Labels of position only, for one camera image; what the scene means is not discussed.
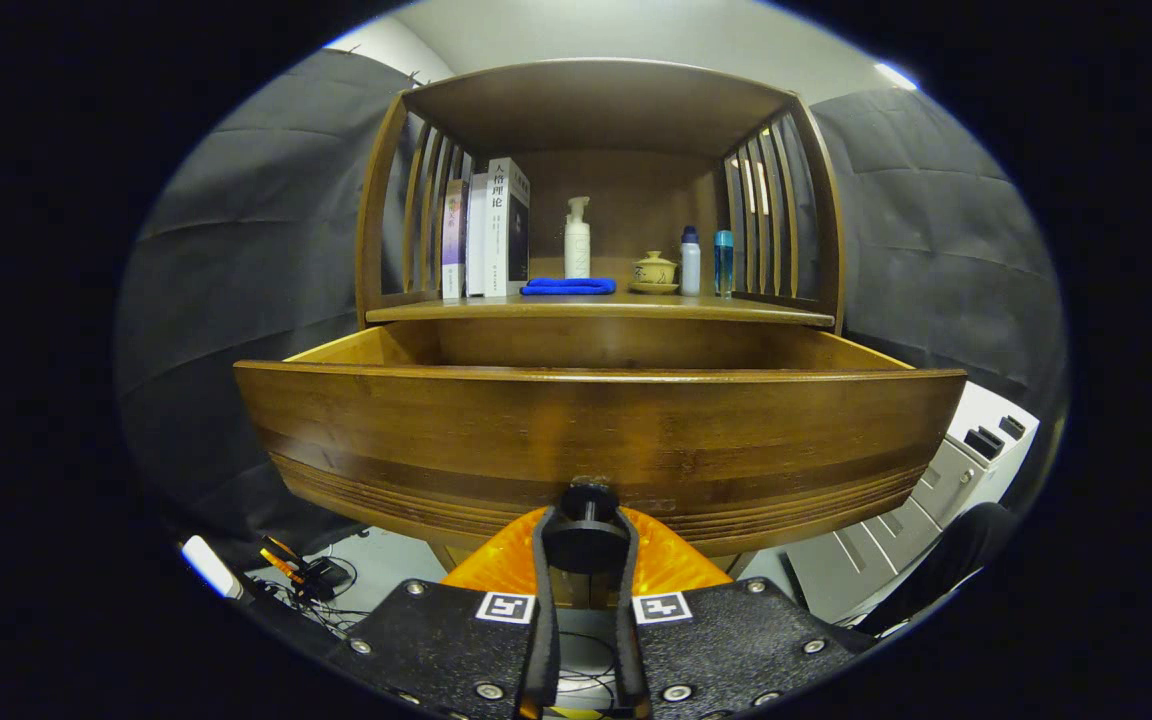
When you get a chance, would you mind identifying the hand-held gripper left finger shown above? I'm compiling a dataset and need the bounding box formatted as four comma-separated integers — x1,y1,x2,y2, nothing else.
331,505,592,720

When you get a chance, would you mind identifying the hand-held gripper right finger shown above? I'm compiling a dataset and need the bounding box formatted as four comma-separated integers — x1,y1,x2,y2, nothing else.
608,505,877,720

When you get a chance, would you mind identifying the brown wooden drawer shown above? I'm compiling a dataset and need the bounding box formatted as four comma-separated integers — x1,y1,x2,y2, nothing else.
233,322,968,576

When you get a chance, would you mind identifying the grey filing cabinet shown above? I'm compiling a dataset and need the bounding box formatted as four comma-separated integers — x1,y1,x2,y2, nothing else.
784,381,1040,626

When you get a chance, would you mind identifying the brown wooden countertop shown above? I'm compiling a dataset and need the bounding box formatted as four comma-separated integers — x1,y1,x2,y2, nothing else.
364,290,837,328

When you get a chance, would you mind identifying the brown wooden cabinet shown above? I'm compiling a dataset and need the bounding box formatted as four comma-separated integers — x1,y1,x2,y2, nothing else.
354,58,847,601

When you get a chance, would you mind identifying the black and orange device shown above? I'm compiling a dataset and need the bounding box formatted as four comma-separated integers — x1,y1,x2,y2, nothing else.
261,537,352,601

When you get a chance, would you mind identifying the person's black-clothed leg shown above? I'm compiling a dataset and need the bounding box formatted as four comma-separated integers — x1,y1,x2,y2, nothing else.
854,502,1022,637

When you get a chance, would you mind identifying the blue folded cloth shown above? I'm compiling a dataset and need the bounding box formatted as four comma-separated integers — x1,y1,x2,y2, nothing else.
520,277,617,297

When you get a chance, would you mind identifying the white handheld device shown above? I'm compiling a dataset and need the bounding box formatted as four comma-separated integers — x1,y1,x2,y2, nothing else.
181,535,245,601

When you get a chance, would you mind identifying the white pump bottle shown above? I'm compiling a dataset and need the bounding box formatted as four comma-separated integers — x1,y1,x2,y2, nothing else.
563,196,593,280

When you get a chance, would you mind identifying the thin white book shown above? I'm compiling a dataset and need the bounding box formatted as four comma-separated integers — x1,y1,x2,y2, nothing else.
465,172,490,298

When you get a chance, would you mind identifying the purple spine book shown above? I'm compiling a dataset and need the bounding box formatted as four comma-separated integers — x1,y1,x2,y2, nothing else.
441,179,469,300

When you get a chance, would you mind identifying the white book with portrait cover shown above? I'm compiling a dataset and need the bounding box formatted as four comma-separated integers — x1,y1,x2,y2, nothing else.
484,157,532,298

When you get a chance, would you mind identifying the black cable bundle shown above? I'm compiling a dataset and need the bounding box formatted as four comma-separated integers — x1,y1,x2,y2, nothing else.
276,555,377,636

